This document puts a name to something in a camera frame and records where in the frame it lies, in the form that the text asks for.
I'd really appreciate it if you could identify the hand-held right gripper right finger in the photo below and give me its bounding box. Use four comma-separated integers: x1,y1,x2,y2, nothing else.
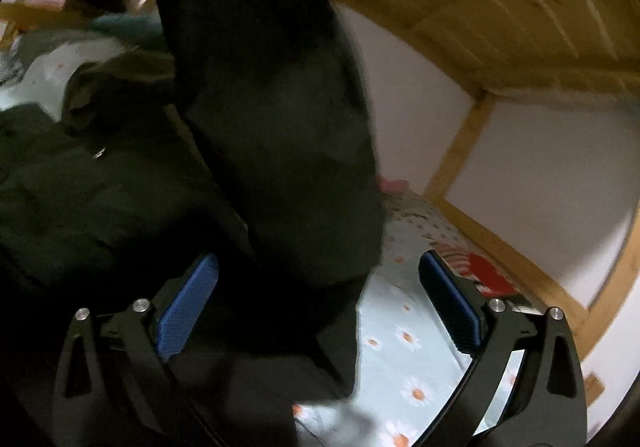
410,250,587,447

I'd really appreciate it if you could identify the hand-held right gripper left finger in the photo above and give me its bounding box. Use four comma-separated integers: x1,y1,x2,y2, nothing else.
52,253,227,447

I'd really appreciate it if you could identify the dark green jacket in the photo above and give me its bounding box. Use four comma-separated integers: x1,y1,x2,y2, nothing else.
0,0,387,447

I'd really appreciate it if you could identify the red and white striped cloth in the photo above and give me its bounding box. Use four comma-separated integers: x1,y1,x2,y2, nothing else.
431,241,518,299

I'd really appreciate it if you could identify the daisy print bed sheet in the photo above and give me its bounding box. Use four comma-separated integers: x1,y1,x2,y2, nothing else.
292,191,538,447

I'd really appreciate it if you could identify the pink cloth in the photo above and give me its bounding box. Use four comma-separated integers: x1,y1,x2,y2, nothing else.
378,176,410,195

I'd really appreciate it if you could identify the teal blanket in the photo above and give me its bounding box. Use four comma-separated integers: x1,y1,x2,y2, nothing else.
87,13,166,44

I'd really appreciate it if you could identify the wooden bunk bed frame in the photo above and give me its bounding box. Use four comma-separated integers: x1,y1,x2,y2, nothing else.
327,0,640,403

